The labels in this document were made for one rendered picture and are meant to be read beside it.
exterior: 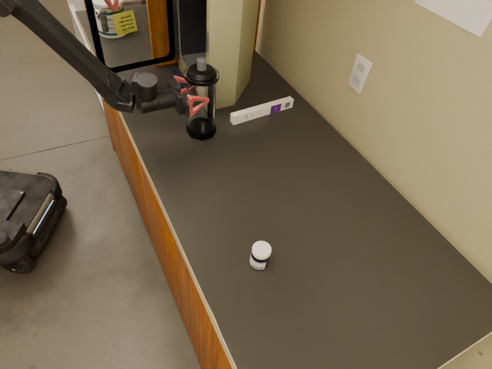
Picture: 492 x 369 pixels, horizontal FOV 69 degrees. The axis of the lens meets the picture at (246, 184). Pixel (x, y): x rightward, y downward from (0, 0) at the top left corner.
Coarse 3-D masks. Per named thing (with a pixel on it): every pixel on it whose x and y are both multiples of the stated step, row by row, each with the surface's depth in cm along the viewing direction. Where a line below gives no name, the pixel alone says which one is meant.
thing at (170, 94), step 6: (168, 84) 112; (162, 90) 109; (168, 90) 109; (174, 90) 108; (162, 96) 107; (168, 96) 108; (174, 96) 109; (180, 96) 106; (162, 102) 107; (168, 102) 108; (174, 102) 109; (180, 102) 108; (162, 108) 109; (180, 108) 109; (180, 114) 111
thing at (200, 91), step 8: (184, 72) 109; (192, 80) 107; (192, 88) 109; (200, 88) 109; (208, 88) 109; (200, 96) 111; (208, 96) 111; (208, 104) 114; (200, 112) 115; (208, 112) 116; (192, 120) 118; (200, 120) 117; (208, 120) 118; (192, 128) 121; (200, 128) 120; (208, 128) 121
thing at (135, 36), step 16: (96, 0) 118; (112, 0) 120; (128, 0) 123; (144, 0) 126; (160, 0) 129; (96, 16) 121; (112, 16) 124; (128, 16) 127; (144, 16) 130; (160, 16) 133; (112, 32) 127; (128, 32) 130; (144, 32) 134; (160, 32) 137; (112, 48) 131; (128, 48) 134; (144, 48) 138; (160, 48) 141; (112, 64) 135
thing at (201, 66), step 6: (198, 60) 106; (204, 60) 107; (192, 66) 110; (198, 66) 107; (204, 66) 107; (210, 66) 110; (192, 72) 107; (198, 72) 107; (204, 72) 108; (210, 72) 108; (216, 72) 110; (192, 78) 107; (198, 78) 107; (204, 78) 107; (210, 78) 108
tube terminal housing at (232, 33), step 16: (208, 0) 108; (224, 0) 108; (240, 0) 111; (256, 0) 126; (208, 16) 111; (224, 16) 112; (240, 16) 114; (256, 16) 132; (224, 32) 116; (240, 32) 118; (224, 48) 120; (240, 48) 124; (224, 64) 124; (240, 64) 130; (224, 80) 128; (240, 80) 136; (224, 96) 134
